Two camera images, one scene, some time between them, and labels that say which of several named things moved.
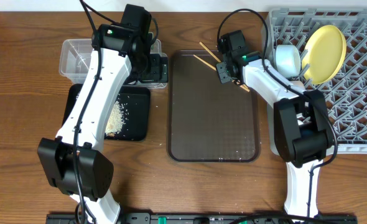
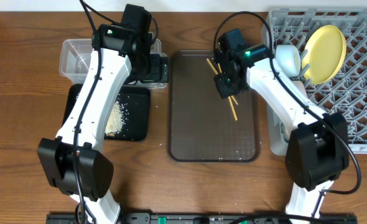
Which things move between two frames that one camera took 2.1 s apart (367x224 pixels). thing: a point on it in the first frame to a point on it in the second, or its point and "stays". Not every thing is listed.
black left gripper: (158, 69) stays
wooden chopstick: (210, 51) to (219, 68)
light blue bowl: (288, 60) stays
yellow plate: (323, 53) stays
